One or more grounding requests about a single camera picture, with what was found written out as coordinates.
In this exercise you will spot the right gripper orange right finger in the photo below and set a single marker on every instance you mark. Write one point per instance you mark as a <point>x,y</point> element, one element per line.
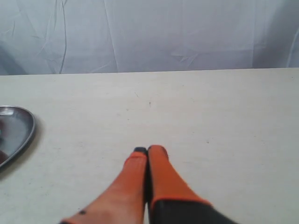
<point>172,200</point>

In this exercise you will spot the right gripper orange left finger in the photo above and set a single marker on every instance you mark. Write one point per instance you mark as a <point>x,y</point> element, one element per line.
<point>123,202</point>

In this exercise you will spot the round steel plate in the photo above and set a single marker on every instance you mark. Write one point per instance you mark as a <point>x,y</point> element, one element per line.
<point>17,131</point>

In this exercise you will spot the white backdrop cloth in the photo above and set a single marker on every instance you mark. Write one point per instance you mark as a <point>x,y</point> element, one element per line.
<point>102,36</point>

